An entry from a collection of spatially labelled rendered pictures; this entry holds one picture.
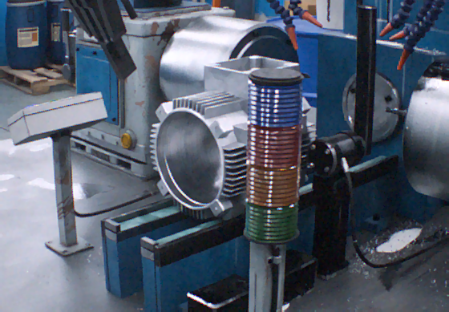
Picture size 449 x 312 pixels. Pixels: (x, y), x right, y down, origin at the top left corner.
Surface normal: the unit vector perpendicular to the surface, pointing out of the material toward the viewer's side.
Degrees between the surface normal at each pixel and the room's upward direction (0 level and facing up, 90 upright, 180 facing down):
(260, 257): 90
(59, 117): 64
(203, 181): 32
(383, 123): 90
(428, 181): 122
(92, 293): 0
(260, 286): 90
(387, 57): 90
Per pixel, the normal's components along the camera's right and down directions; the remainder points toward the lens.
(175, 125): 0.62, 0.64
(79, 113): 0.64, -0.22
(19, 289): 0.01, -0.96
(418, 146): -0.71, 0.23
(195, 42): -0.51, -0.51
